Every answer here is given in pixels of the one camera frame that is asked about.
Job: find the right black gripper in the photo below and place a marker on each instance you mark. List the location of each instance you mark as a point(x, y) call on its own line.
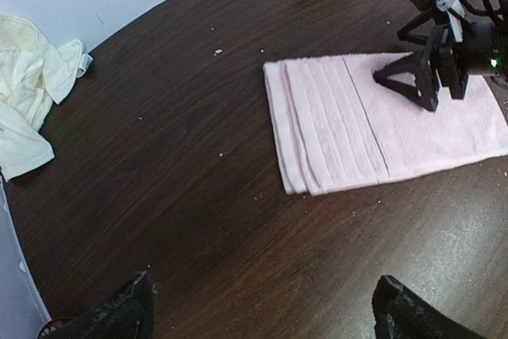
point(482, 51)

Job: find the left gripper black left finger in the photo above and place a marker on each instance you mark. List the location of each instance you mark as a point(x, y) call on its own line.
point(127, 313)

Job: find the pink towel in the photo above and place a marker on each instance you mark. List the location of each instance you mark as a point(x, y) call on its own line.
point(336, 129)

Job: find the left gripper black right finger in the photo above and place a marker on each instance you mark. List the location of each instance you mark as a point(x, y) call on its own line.
point(400, 313)

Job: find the cream crumpled towel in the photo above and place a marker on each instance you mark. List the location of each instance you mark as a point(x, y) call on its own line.
point(35, 75)

